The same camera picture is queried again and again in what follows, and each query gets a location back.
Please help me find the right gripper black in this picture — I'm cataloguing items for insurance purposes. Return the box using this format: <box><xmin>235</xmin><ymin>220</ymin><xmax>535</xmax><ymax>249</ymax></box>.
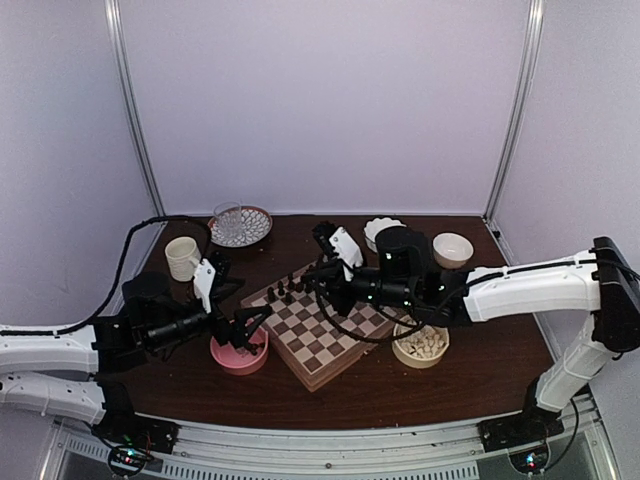
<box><xmin>302</xmin><ymin>260</ymin><xmax>418</xmax><ymax>318</ymax></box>

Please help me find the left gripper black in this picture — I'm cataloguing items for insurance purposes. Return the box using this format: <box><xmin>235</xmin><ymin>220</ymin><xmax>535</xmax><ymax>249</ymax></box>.
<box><xmin>145</xmin><ymin>296</ymin><xmax>272</xmax><ymax>353</ymax></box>

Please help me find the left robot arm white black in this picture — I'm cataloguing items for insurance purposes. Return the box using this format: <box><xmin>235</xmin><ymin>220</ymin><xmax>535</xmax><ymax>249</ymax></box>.
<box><xmin>1</xmin><ymin>272</ymin><xmax>273</xmax><ymax>444</ymax></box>

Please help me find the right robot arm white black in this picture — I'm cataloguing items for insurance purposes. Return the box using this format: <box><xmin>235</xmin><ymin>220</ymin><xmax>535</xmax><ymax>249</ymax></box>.
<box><xmin>304</xmin><ymin>222</ymin><xmax>639</xmax><ymax>442</ymax></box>

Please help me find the pink bowl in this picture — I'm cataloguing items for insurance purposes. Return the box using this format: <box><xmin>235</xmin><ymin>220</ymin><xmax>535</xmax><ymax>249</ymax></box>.
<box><xmin>209</xmin><ymin>327</ymin><xmax>270</xmax><ymax>376</ymax></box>

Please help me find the small cream round bowl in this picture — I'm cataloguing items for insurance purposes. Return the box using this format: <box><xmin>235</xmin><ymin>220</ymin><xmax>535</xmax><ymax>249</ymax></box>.
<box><xmin>432</xmin><ymin>232</ymin><xmax>475</xmax><ymax>270</ymax></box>

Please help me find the white scalloped bowl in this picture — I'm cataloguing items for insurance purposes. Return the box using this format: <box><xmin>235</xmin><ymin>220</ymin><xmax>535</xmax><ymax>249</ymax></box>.
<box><xmin>363</xmin><ymin>217</ymin><xmax>403</xmax><ymax>253</ymax></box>

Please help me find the cream spouted bowl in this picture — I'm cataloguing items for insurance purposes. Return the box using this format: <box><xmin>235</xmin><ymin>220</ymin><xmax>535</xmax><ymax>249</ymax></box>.
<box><xmin>391</xmin><ymin>325</ymin><xmax>450</xmax><ymax>369</ymax></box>

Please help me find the cream ribbed mug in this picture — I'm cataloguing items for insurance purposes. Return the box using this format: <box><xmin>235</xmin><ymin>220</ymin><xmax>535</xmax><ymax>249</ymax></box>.
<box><xmin>164</xmin><ymin>236</ymin><xmax>201</xmax><ymax>282</ymax></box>

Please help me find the patterned ceramic plate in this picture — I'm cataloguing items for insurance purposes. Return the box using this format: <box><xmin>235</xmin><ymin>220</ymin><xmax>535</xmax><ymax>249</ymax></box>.
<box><xmin>208</xmin><ymin>205</ymin><xmax>273</xmax><ymax>248</ymax></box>

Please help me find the clear drinking glass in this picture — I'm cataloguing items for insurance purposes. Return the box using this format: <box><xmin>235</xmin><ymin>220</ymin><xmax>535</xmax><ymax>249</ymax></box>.
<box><xmin>214</xmin><ymin>201</ymin><xmax>243</xmax><ymax>241</ymax></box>

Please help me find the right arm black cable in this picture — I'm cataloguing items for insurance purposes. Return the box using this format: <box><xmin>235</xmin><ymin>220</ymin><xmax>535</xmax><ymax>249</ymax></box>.
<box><xmin>314</xmin><ymin>284</ymin><xmax>441</xmax><ymax>346</ymax></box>

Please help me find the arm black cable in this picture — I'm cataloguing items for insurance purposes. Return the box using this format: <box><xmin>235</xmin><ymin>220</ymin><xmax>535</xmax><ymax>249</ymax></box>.
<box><xmin>0</xmin><ymin>214</ymin><xmax>214</xmax><ymax>336</ymax></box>
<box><xmin>314</xmin><ymin>284</ymin><xmax>441</xmax><ymax>346</ymax></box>

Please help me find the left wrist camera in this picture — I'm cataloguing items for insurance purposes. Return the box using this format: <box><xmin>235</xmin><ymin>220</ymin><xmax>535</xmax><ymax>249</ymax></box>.
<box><xmin>192</xmin><ymin>251</ymin><xmax>231</xmax><ymax>314</ymax></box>

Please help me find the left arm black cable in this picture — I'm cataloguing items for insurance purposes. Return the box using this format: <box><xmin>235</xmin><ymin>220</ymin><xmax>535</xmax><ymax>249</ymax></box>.
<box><xmin>0</xmin><ymin>214</ymin><xmax>214</xmax><ymax>336</ymax></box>

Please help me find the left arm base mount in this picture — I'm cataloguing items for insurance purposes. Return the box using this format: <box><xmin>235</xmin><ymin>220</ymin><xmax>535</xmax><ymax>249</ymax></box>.
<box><xmin>87</xmin><ymin>412</ymin><xmax>180</xmax><ymax>477</ymax></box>

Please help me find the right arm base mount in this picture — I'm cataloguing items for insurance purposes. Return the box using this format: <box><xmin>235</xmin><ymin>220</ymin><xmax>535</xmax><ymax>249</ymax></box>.
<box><xmin>478</xmin><ymin>412</ymin><xmax>565</xmax><ymax>476</ymax></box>

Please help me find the front aluminium rail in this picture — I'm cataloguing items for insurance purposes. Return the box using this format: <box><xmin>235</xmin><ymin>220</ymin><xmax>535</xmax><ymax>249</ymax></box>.
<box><xmin>36</xmin><ymin>394</ymin><xmax>622</xmax><ymax>479</ymax></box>

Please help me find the right aluminium frame post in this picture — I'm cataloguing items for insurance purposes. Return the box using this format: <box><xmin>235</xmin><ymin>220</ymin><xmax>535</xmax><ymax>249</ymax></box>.
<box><xmin>484</xmin><ymin>0</ymin><xmax>545</xmax><ymax>223</ymax></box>

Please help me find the aluminium frame post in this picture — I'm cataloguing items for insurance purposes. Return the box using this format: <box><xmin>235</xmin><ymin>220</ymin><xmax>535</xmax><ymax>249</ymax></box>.
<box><xmin>484</xmin><ymin>0</ymin><xmax>545</xmax><ymax>223</ymax></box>
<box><xmin>104</xmin><ymin>0</ymin><xmax>166</xmax><ymax>215</ymax></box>

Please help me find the left aluminium frame post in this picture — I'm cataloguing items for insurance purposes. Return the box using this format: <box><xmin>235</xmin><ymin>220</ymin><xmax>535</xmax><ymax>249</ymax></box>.
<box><xmin>104</xmin><ymin>0</ymin><xmax>166</xmax><ymax>215</ymax></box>

